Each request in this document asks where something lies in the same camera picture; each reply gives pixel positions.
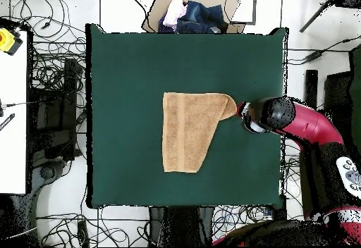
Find pale pink garment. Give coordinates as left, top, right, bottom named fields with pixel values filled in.
left=162, top=0, right=189, bottom=30

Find blue jeans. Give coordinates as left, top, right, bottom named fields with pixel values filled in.
left=176, top=0, right=229, bottom=34

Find yellow emergency stop button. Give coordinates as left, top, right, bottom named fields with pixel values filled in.
left=0, top=27, right=24, bottom=56

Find black striped tool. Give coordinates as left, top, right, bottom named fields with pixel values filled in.
left=0, top=113, right=16, bottom=132

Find green cloth-covered table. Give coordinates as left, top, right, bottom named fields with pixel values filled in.
left=348, top=44, right=361, bottom=153

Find blue and black cable tangle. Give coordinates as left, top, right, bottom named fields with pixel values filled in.
left=211, top=204, right=274, bottom=240

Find black metal stand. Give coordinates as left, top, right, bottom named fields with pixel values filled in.
left=27, top=57, right=87, bottom=163
left=303, top=69, right=353, bottom=113

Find black power strip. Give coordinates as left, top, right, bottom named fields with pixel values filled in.
left=76, top=219, right=90, bottom=247

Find black tripod stand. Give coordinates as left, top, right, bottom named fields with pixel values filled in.
left=298, top=0, right=361, bottom=34

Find black power adapter cable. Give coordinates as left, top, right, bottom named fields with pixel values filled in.
left=286, top=35, right=361, bottom=65

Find purple dotted garment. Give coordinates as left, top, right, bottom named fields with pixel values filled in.
left=157, top=13, right=179, bottom=34

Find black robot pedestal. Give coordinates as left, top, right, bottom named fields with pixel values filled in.
left=148, top=206, right=215, bottom=247

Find round black base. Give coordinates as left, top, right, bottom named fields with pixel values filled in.
left=37, top=161, right=59, bottom=182

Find tan terry towel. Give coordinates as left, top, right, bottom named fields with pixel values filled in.
left=161, top=91, right=238, bottom=174

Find dark green table cloth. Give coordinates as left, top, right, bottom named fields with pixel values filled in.
left=85, top=23, right=289, bottom=210

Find white side table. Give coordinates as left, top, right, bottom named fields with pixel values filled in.
left=0, top=30, right=28, bottom=195

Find cardboard box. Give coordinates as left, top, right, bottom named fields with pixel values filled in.
left=140, top=0, right=247, bottom=34

